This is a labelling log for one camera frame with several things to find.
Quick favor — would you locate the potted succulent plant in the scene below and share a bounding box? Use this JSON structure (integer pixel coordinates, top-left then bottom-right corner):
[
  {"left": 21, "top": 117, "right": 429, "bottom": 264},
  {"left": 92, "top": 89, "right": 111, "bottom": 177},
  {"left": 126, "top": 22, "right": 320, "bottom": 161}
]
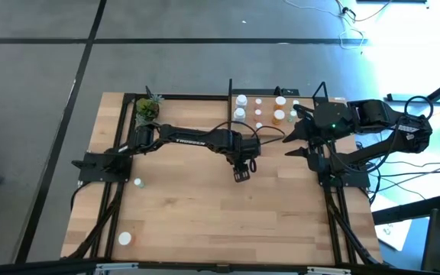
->
[{"left": 134, "top": 86, "right": 164, "bottom": 127}]

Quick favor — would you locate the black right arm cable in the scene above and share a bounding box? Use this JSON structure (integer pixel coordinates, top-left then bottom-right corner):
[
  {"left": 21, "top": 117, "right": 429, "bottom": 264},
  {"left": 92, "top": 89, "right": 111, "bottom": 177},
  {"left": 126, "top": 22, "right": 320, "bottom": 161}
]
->
[{"left": 403, "top": 95, "right": 434, "bottom": 120}]

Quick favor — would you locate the wooden shelf black frame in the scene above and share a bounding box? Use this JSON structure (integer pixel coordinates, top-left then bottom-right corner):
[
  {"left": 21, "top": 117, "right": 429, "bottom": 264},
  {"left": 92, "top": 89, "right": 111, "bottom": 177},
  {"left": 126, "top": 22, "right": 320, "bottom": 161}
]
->
[{"left": 227, "top": 78, "right": 330, "bottom": 139}]

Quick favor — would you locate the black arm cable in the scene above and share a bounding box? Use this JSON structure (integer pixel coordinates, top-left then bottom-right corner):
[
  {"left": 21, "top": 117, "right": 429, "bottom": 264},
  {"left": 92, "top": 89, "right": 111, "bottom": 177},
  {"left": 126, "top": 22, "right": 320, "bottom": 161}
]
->
[
  {"left": 403, "top": 95, "right": 434, "bottom": 120},
  {"left": 212, "top": 121, "right": 286, "bottom": 147}
]

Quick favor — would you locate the black bracket white label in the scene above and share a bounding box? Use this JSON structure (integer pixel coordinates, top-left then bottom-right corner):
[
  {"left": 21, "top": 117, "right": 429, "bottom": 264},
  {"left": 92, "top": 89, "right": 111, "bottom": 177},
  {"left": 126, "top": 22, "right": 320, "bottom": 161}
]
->
[{"left": 275, "top": 86, "right": 301, "bottom": 97}]

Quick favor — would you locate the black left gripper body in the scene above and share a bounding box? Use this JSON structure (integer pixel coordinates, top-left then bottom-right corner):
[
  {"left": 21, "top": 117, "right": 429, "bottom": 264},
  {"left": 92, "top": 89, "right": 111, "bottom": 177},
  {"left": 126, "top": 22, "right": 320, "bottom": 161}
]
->
[{"left": 223, "top": 129, "right": 262, "bottom": 166}]

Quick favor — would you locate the black gantry bar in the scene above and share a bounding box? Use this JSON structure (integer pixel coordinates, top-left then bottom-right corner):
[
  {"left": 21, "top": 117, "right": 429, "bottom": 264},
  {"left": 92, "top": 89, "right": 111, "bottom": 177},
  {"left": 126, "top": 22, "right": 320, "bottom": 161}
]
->
[{"left": 0, "top": 257, "right": 440, "bottom": 275}]

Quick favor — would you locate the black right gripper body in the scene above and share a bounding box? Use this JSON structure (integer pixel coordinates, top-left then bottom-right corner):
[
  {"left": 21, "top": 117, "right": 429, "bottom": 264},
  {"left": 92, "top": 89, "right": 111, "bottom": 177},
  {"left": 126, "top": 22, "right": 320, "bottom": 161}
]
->
[{"left": 292, "top": 99, "right": 355, "bottom": 134}]

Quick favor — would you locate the grey desk foot bar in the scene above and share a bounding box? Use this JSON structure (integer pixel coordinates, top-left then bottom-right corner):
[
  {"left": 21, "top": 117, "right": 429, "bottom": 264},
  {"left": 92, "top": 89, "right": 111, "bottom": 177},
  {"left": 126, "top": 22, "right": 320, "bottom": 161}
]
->
[{"left": 386, "top": 92, "right": 440, "bottom": 105}]

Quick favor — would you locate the white printed paper bag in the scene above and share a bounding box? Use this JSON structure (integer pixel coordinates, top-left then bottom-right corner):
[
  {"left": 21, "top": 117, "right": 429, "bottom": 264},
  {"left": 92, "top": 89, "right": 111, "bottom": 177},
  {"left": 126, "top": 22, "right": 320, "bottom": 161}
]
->
[{"left": 368, "top": 192, "right": 413, "bottom": 252}]

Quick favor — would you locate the silver aluminium extrusion bracket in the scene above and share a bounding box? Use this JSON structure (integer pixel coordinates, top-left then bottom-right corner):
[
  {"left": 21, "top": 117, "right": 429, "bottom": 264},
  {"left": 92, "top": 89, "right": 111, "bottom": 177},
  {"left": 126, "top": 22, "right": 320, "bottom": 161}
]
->
[
  {"left": 95, "top": 262, "right": 140, "bottom": 271},
  {"left": 306, "top": 266, "right": 353, "bottom": 275}
]

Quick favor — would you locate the black desk beam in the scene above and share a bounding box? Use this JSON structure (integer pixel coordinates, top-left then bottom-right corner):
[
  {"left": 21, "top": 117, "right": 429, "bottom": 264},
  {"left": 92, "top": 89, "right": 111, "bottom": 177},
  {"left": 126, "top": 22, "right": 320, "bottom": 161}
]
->
[{"left": 371, "top": 192, "right": 440, "bottom": 226}]

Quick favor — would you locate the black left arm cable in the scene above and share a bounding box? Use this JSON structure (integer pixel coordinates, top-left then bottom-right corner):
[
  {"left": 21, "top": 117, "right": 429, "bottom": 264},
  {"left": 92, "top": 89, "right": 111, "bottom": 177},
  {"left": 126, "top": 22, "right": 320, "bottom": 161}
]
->
[{"left": 212, "top": 121, "right": 286, "bottom": 147}]

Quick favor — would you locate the white floor cable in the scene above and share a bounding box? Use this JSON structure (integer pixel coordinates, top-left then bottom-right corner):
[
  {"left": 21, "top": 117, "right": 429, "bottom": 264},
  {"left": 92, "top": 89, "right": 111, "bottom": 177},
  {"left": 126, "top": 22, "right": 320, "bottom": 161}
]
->
[{"left": 283, "top": 0, "right": 367, "bottom": 50}]

